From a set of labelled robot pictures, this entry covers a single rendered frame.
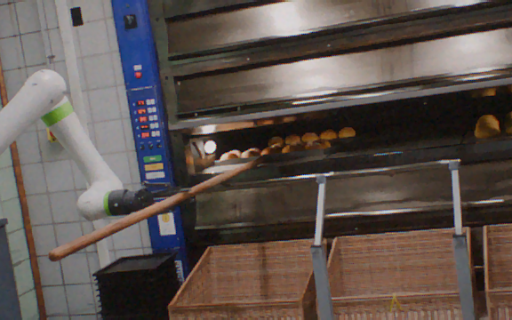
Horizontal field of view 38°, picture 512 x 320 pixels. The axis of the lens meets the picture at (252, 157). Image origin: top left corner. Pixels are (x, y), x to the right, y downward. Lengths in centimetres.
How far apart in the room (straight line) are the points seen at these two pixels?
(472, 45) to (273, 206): 106
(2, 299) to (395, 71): 172
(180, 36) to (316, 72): 63
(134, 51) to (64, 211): 87
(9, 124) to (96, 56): 106
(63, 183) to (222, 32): 108
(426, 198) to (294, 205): 56
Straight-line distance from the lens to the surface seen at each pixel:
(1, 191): 366
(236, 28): 320
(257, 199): 324
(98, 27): 347
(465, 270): 252
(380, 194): 310
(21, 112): 250
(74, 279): 372
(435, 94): 289
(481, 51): 302
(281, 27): 313
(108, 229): 203
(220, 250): 330
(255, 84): 317
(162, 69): 333
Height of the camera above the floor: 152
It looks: 5 degrees down
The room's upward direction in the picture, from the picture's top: 8 degrees counter-clockwise
